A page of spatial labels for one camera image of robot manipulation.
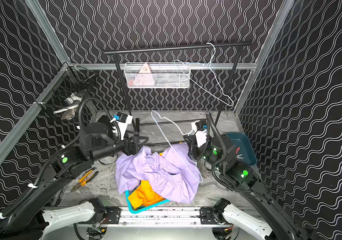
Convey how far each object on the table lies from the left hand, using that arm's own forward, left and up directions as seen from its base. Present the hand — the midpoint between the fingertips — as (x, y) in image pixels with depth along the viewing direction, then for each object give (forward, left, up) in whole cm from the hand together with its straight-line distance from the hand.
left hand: (142, 133), depth 58 cm
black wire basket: (+33, +57, -13) cm, 67 cm away
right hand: (+3, -17, -3) cm, 17 cm away
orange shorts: (-14, +1, -35) cm, 37 cm away
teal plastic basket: (-22, +5, -30) cm, 37 cm away
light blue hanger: (-2, -30, -39) cm, 49 cm away
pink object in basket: (+45, +8, -4) cm, 45 cm away
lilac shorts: (-4, -13, -28) cm, 31 cm away
